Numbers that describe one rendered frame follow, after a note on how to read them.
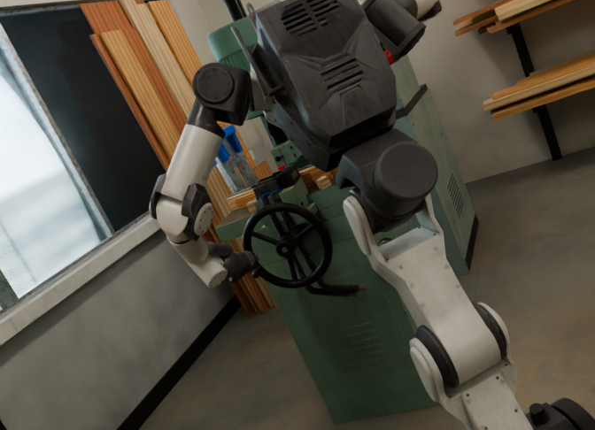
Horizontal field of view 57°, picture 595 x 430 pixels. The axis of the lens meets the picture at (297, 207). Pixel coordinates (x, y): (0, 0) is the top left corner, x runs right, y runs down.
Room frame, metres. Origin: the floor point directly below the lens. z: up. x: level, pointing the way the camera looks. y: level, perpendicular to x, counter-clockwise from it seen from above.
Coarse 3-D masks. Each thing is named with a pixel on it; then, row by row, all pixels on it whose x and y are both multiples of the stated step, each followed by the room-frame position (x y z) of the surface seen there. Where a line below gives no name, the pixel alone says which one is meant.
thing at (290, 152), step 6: (288, 138) 2.03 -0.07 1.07; (282, 144) 1.92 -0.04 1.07; (288, 144) 1.90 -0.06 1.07; (276, 150) 1.91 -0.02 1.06; (282, 150) 1.90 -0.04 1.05; (288, 150) 1.90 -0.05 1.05; (294, 150) 1.93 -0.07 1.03; (276, 156) 1.91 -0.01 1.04; (288, 156) 1.90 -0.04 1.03; (294, 156) 1.91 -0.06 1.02; (276, 162) 1.92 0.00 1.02; (282, 162) 1.91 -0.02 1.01; (288, 162) 1.90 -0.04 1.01
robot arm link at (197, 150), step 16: (192, 128) 1.22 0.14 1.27; (192, 144) 1.21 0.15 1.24; (208, 144) 1.22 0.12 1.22; (176, 160) 1.21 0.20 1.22; (192, 160) 1.20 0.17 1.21; (208, 160) 1.22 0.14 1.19; (160, 176) 1.23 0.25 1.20; (176, 176) 1.20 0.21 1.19; (192, 176) 1.20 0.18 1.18; (208, 176) 1.23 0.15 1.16; (160, 192) 1.21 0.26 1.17; (176, 192) 1.19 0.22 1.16; (192, 192) 1.19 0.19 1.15; (192, 208) 1.18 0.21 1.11; (208, 208) 1.22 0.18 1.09; (192, 224) 1.19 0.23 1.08; (208, 224) 1.24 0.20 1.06
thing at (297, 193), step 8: (296, 184) 1.74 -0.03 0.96; (304, 184) 1.80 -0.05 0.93; (280, 192) 1.71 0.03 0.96; (288, 192) 1.69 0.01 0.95; (296, 192) 1.71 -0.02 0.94; (304, 192) 1.77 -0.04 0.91; (256, 200) 1.76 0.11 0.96; (272, 200) 1.72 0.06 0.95; (288, 200) 1.70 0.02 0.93; (296, 200) 1.69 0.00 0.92; (304, 200) 1.75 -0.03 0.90; (280, 216) 1.72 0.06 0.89; (264, 224) 1.74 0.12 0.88; (272, 224) 1.73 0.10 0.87
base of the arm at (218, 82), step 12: (204, 72) 1.20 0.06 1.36; (216, 72) 1.20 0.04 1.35; (228, 72) 1.20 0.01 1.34; (240, 72) 1.21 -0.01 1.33; (192, 84) 1.20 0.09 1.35; (204, 84) 1.20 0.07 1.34; (216, 84) 1.20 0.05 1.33; (228, 84) 1.19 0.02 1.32; (240, 84) 1.20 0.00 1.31; (204, 96) 1.19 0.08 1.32; (216, 96) 1.19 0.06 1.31; (228, 96) 1.19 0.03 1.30; (240, 96) 1.20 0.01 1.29; (216, 108) 1.19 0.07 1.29; (228, 108) 1.19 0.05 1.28; (240, 108) 1.20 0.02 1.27; (228, 120) 1.31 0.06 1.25; (240, 120) 1.26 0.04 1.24
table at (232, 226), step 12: (312, 192) 1.79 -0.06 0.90; (324, 192) 1.75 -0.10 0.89; (336, 192) 1.74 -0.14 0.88; (348, 192) 1.73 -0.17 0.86; (312, 204) 1.75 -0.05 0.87; (324, 204) 1.76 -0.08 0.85; (228, 216) 2.01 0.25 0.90; (240, 216) 1.92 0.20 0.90; (300, 216) 1.69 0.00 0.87; (216, 228) 1.91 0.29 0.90; (228, 228) 1.89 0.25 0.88; (240, 228) 1.88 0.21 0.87; (264, 228) 1.74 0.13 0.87; (228, 240) 1.90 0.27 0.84
